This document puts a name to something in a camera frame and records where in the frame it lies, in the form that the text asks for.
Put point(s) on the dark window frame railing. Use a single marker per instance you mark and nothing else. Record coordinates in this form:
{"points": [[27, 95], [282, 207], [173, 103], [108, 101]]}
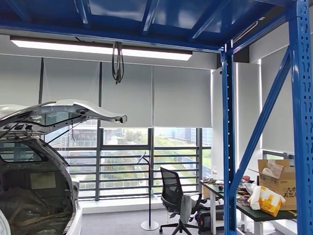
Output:
{"points": [[97, 168]]}

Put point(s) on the dark top desk white legs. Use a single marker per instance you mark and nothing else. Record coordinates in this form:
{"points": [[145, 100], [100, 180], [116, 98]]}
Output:
{"points": [[256, 214]]}

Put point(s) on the clear plastic wrap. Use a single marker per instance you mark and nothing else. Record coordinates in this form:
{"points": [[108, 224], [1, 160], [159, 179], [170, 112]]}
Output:
{"points": [[274, 169]]}

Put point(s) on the white roller blind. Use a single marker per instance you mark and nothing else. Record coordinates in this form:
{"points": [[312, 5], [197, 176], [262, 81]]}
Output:
{"points": [[127, 97], [19, 81], [71, 82], [247, 97], [182, 97], [276, 123]]}

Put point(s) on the white car body shell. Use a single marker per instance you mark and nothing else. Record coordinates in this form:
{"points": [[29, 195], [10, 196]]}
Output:
{"points": [[36, 201]]}

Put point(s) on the grey jacket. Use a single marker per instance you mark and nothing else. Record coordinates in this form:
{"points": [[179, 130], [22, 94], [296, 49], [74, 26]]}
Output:
{"points": [[185, 207]]}

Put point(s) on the long ceiling light strip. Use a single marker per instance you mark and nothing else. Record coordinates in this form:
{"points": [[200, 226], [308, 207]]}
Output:
{"points": [[73, 48]]}

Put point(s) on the black stand with round base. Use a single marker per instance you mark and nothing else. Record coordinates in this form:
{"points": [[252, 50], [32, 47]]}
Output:
{"points": [[149, 226]]}

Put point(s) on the black mesh office chair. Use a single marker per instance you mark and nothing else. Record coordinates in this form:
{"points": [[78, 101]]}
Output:
{"points": [[171, 188]]}

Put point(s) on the blue metal shelf rack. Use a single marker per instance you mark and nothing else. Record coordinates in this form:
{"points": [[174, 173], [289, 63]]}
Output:
{"points": [[302, 129]]}

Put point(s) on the black equipment case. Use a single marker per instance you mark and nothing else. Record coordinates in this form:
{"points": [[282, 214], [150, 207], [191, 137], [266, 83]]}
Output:
{"points": [[207, 220]]}

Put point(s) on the yellow white plastic bag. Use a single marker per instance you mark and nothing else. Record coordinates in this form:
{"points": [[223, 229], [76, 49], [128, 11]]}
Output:
{"points": [[268, 202]]}

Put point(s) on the printed cardboard box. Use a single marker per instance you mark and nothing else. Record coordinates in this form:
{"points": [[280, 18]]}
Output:
{"points": [[286, 191]]}

